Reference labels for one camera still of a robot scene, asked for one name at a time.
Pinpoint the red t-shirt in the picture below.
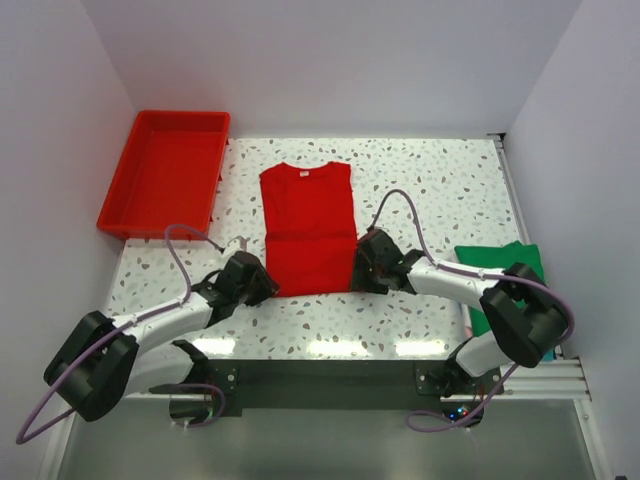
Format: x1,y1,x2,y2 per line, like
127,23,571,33
260,162,357,297

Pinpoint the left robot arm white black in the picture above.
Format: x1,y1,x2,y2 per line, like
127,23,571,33
44,250,279,422

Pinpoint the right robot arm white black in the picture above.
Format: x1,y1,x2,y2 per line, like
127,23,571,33
351,228,575,397

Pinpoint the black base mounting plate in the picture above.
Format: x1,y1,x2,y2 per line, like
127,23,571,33
151,360,501,418

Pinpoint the folded green t-shirt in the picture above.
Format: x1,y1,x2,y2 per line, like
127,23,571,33
453,241,556,339

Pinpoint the red plastic bin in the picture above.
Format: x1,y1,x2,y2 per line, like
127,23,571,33
96,110,231,240

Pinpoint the folded teal t-shirt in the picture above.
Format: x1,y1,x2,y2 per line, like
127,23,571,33
542,350,555,362

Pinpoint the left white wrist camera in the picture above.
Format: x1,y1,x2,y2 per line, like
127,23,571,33
224,235,248,255

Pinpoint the aluminium frame rail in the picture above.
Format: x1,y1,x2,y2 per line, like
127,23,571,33
39,359,611,479

